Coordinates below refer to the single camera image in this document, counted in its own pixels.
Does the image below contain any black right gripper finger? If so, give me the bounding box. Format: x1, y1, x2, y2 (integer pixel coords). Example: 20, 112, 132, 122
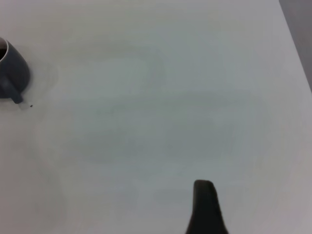
186, 179, 230, 234

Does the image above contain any dark grey mug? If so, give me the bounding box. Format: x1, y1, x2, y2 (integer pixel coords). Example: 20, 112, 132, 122
0, 38, 31, 104

